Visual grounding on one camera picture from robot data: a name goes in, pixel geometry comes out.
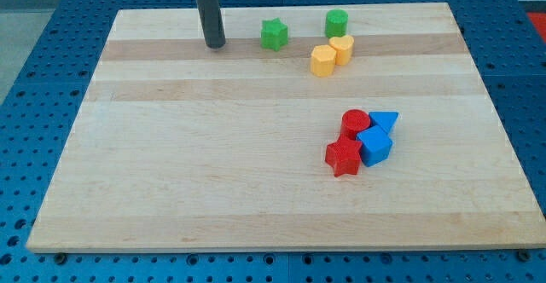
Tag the red star block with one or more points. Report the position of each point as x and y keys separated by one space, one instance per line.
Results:
x=343 y=156

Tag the green star block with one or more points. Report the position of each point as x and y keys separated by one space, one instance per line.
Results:
x=274 y=34

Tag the red cylinder block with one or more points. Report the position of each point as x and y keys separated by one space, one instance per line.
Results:
x=353 y=122

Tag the yellow hexagon block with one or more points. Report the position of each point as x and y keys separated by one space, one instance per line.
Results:
x=322 y=60

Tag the blue cube block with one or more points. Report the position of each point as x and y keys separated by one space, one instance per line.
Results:
x=376 y=145

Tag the yellow heart block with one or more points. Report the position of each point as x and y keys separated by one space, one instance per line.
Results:
x=344 y=49

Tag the blue triangle block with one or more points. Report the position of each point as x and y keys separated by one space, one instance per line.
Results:
x=385 y=120

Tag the green cylinder block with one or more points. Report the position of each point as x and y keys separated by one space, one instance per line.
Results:
x=336 y=21

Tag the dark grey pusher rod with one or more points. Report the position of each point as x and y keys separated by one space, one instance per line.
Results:
x=211 y=23

